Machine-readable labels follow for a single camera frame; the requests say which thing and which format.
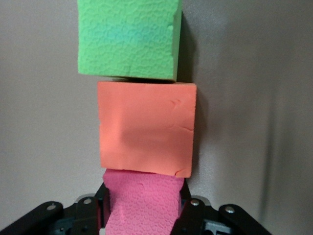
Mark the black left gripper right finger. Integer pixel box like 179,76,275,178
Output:
171,180,208,235

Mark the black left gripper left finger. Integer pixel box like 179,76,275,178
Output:
75,184,112,235

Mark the red foam cube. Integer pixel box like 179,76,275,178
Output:
102,169,185,235

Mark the orange foam cube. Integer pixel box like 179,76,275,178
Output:
97,80,198,178

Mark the green foam cube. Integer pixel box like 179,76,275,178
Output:
77,0,183,82

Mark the brown table cover sheet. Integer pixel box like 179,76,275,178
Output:
0,0,313,235

